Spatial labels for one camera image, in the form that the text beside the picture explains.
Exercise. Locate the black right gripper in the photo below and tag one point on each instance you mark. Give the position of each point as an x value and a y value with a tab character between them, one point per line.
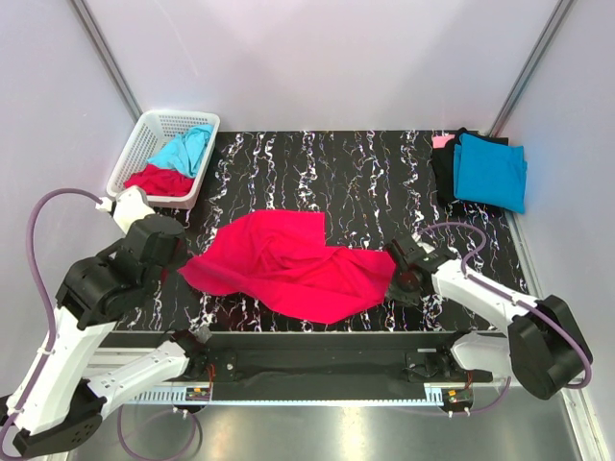
403	299

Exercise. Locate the red t-shirt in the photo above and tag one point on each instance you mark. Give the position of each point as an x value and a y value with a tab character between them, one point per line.
281	258

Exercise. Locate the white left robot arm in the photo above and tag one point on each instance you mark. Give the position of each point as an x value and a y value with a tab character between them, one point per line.
56	408

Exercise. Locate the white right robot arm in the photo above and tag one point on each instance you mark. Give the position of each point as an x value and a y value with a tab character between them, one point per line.
537	341

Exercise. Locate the folded black t-shirt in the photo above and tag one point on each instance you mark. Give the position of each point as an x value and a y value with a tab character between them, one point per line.
442	164

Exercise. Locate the folded blue t-shirt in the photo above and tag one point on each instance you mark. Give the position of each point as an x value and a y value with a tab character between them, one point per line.
489	173

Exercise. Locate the folded pink t-shirt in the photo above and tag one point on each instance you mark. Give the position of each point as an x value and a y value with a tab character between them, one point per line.
440	141

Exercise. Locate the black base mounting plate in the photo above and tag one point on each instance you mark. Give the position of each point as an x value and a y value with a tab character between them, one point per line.
285	367

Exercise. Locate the light blue shirt in basket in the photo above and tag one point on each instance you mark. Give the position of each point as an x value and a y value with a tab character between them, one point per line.
185	152

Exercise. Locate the red shirt in basket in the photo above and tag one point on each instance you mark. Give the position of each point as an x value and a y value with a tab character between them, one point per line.
157	181

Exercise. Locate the white plastic laundry basket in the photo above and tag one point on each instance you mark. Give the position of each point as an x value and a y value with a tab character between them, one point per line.
152	131

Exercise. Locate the aluminium frame rail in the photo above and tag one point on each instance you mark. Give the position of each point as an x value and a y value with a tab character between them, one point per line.
144	394

